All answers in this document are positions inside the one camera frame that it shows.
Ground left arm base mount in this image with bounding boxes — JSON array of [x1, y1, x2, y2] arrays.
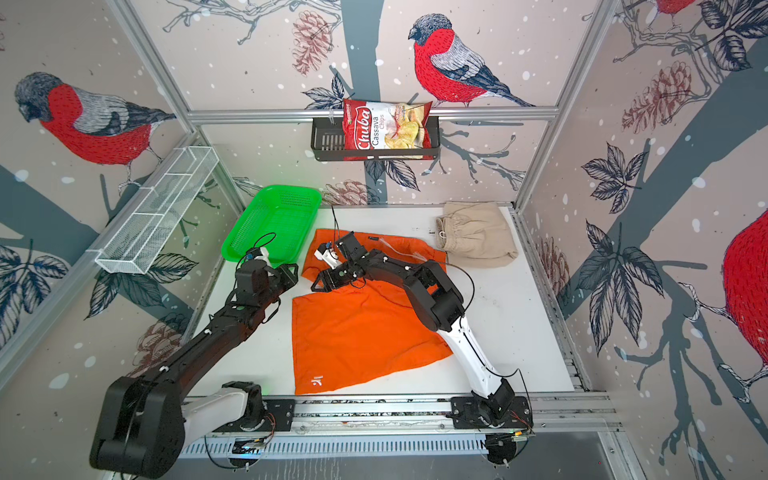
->
[[214, 381, 296, 433]]

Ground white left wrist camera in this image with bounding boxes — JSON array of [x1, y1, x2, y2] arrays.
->
[[244, 246, 269, 262]]

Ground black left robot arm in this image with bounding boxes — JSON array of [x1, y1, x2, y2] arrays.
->
[[89, 257, 298, 479]]

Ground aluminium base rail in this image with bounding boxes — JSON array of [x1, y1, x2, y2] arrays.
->
[[179, 392, 622, 467]]

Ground orange shorts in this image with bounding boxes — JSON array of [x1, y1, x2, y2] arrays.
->
[[292, 228, 454, 396]]

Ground beige shorts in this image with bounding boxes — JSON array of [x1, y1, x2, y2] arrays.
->
[[436, 202, 518, 268]]

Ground red cassava chips bag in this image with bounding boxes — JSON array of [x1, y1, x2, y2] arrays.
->
[[342, 99, 432, 151]]

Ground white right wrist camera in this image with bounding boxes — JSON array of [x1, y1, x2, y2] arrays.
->
[[314, 242, 342, 269]]

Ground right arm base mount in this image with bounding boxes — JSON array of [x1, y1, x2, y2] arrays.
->
[[447, 379, 534, 431]]

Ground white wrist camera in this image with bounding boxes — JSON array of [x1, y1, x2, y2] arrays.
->
[[244, 246, 269, 262], [314, 242, 342, 269]]

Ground white wire mesh shelf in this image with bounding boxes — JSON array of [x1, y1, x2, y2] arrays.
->
[[95, 146, 219, 274]]

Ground green plastic basket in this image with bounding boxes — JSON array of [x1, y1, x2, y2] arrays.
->
[[221, 185, 322, 267]]

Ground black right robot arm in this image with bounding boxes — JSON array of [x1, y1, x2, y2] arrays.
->
[[312, 232, 518, 429]]

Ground black wall basket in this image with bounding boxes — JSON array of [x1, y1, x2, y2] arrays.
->
[[310, 116, 441, 161]]

